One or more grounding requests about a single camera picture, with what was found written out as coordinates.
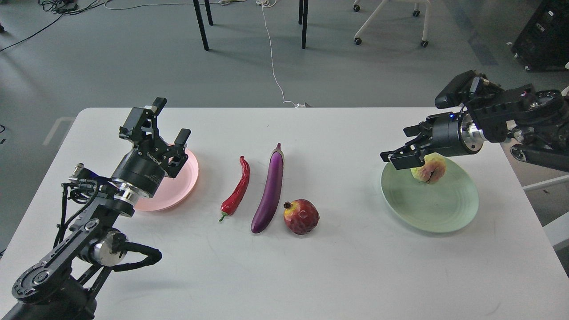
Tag black cables on floor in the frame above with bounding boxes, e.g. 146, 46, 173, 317
0, 0, 107, 53

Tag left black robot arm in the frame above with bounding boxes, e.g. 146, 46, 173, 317
4, 97, 191, 320

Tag red chili pepper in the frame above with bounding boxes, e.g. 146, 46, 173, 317
219, 156, 250, 222

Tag pink plate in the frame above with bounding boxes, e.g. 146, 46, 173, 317
134, 148, 199, 212

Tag green custard apple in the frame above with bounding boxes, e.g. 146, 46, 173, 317
410, 153, 446, 184

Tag black equipment case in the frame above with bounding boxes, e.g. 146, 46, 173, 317
511, 0, 569, 72

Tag white cable on floor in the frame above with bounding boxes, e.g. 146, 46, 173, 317
256, 0, 307, 108

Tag white chair at right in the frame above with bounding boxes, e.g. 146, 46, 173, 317
511, 84, 569, 192

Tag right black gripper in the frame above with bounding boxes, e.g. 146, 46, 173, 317
380, 112, 484, 170

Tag green plate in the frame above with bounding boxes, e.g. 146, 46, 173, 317
381, 153, 479, 233

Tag black table legs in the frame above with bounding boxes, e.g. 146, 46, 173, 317
191, 0, 309, 51

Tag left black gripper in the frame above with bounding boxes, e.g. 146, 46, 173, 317
110, 97, 191, 198

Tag purple eggplant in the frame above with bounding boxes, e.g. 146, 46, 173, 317
251, 143, 284, 234

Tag red pomegranate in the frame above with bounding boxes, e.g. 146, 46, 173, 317
283, 199, 321, 235

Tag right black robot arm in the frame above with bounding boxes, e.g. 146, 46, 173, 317
380, 70, 569, 172

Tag white rolling chair base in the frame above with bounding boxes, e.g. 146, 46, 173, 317
353, 0, 432, 48

